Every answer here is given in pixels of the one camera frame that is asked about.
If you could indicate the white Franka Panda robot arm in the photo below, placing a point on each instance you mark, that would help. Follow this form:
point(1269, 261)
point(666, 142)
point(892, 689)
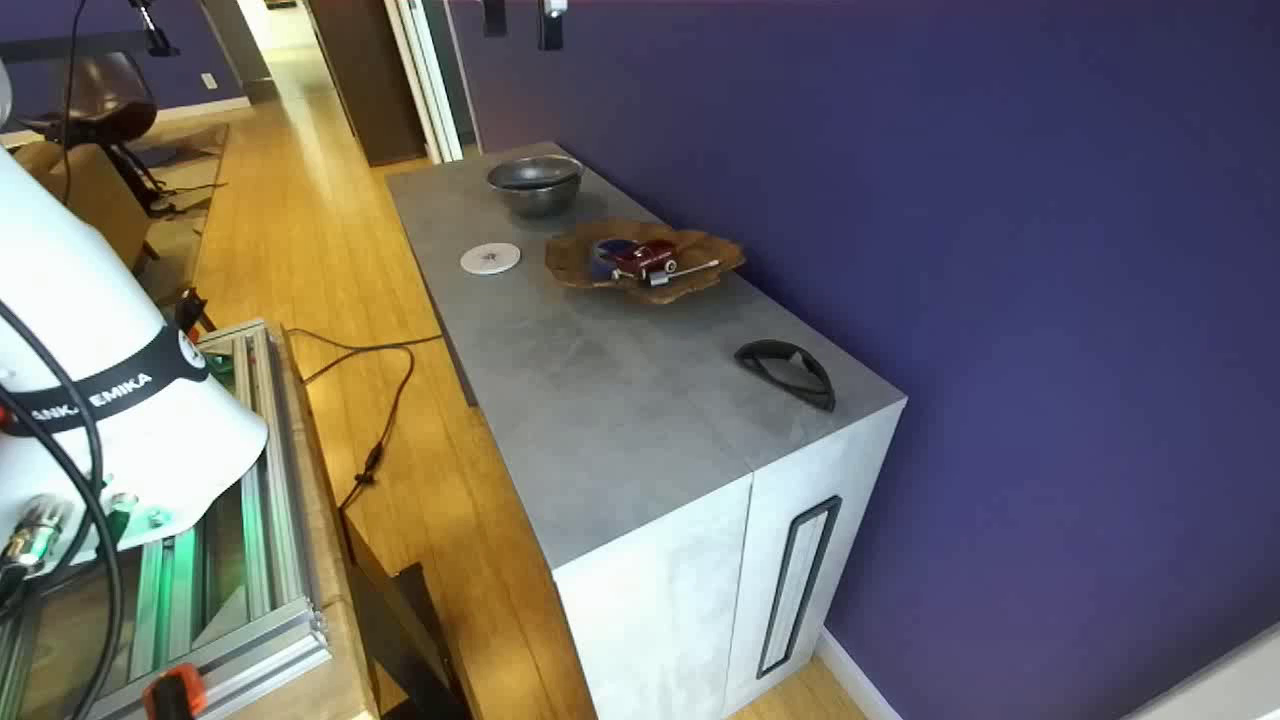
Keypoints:
point(81, 315)

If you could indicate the dark wall fixture white top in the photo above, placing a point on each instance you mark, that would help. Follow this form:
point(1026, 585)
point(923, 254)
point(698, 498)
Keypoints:
point(552, 27)

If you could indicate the black boom stand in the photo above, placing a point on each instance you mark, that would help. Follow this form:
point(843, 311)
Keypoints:
point(155, 27)

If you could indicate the aluminium profile robot stand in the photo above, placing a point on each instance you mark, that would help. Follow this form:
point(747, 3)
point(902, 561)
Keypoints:
point(273, 534)

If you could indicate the white round disc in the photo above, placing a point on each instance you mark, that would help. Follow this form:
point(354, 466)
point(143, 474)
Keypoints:
point(490, 257)

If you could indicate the grey metal bowl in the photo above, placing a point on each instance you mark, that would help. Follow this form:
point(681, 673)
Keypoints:
point(533, 187)

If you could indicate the grey concrete-look cabinet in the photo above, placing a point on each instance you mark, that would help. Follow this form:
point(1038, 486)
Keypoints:
point(602, 402)

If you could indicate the small red blue toy cart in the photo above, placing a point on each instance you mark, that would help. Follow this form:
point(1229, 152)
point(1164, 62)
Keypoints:
point(637, 257)

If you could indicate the dark chair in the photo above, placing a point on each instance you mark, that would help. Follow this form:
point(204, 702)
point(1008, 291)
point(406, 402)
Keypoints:
point(108, 105)

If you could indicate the white door frame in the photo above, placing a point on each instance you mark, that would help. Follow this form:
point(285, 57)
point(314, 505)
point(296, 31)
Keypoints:
point(435, 74)

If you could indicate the small dark wall fixture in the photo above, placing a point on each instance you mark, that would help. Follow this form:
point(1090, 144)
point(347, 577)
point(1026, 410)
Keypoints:
point(495, 17)

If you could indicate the brown wooden tray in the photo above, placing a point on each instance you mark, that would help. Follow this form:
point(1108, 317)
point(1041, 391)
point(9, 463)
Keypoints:
point(711, 254)

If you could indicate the dark brown door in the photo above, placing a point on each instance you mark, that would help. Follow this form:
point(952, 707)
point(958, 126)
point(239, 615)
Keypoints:
point(364, 74)

